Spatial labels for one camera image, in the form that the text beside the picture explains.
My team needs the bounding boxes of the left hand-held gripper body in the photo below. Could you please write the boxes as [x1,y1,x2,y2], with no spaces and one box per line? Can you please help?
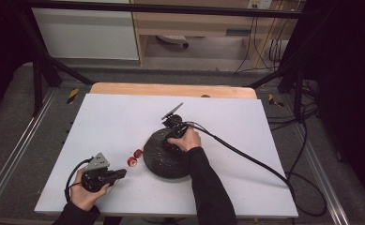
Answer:
[81,152,115,193]

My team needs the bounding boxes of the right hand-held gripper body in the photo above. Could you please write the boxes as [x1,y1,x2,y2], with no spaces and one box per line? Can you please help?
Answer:
[160,102,191,141]

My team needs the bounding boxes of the black round plate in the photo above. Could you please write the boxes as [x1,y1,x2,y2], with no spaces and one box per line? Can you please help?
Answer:
[142,127,191,180]

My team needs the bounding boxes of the person's right hand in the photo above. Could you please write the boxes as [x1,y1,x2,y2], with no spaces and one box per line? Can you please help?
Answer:
[167,127,203,154]

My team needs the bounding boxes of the person's left hand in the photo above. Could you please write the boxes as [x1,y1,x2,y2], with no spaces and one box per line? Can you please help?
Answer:
[69,168,111,212]

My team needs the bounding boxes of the person's legs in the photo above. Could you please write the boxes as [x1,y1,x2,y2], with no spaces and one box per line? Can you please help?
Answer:
[118,217,198,225]

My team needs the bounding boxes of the yellow black tape strip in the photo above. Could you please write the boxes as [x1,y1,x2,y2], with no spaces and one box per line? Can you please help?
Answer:
[66,87,80,105]
[267,93,285,108]

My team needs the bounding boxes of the white power strip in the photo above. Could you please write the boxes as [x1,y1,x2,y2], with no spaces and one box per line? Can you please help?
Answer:
[156,34,190,49]

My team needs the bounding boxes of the wooden desk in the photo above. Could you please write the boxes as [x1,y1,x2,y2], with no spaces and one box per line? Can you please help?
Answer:
[129,0,298,68]

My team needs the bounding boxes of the black metal stand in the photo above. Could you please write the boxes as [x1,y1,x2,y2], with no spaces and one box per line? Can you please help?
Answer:
[248,54,306,124]
[15,8,95,117]

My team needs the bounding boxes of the black metal crossbar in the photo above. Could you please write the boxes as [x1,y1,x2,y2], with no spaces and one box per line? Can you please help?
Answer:
[16,0,311,19]

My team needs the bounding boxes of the white cabinet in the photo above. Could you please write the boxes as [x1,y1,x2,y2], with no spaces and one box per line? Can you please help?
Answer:
[29,7,140,61]

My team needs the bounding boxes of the black curtain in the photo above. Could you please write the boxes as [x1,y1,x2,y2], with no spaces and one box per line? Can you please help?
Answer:
[0,0,36,129]
[280,0,365,203]

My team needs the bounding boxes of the left hand-held gripper cable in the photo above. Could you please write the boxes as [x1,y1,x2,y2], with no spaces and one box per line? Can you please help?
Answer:
[64,157,94,203]

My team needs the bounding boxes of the hand-held gripper cable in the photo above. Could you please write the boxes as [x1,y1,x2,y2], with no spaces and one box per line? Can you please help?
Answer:
[184,120,328,218]
[64,157,94,203]

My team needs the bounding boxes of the right hand-held gripper cable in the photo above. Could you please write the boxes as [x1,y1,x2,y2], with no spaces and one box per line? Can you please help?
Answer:
[184,120,328,218]

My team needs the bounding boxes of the aluminium floor rail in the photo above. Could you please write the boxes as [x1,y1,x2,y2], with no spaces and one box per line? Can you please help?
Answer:
[291,123,351,225]
[0,89,58,214]

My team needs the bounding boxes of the bundle of black floor cables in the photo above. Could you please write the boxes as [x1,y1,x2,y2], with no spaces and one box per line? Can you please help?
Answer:
[266,79,321,132]

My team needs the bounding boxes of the hanging black desk cables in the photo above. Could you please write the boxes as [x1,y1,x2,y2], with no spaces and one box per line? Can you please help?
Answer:
[234,15,294,75]

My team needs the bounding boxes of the white wall outlet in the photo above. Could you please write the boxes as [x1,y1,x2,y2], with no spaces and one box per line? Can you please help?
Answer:
[247,0,273,10]

